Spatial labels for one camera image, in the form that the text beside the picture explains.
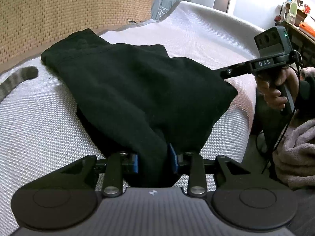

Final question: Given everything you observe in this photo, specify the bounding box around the black printed sweatshirt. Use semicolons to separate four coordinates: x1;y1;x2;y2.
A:
41;29;238;188

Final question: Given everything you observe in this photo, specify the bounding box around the person's right hand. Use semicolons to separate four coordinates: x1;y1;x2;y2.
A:
255;68;299;110

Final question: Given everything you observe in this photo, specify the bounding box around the cluttered right shelf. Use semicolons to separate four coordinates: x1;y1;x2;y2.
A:
274;0;314;67

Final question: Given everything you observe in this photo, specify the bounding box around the grey patterned bed sheet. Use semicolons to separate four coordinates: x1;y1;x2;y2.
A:
151;0;177;20

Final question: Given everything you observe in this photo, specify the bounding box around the grey tabby cat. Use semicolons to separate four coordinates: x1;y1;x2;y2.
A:
0;66;38;102

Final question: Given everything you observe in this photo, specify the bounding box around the woven tan upright mattress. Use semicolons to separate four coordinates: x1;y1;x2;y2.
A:
1;0;154;71

